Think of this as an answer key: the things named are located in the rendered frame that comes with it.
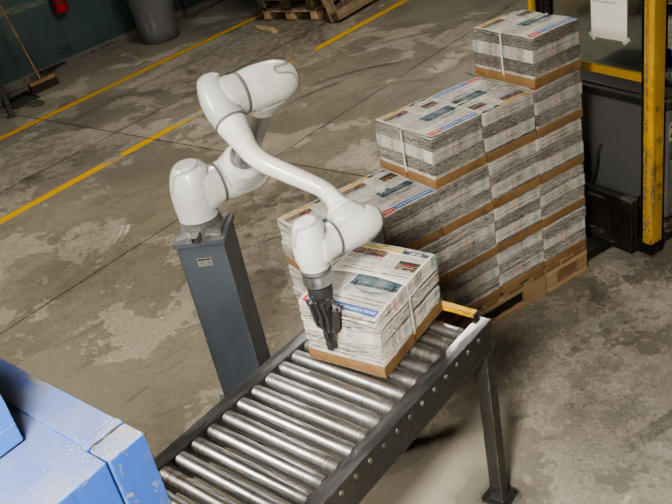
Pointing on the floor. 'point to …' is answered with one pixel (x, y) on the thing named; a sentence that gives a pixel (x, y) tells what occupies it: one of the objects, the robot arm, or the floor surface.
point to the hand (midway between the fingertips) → (330, 338)
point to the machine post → (128, 463)
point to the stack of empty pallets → (291, 9)
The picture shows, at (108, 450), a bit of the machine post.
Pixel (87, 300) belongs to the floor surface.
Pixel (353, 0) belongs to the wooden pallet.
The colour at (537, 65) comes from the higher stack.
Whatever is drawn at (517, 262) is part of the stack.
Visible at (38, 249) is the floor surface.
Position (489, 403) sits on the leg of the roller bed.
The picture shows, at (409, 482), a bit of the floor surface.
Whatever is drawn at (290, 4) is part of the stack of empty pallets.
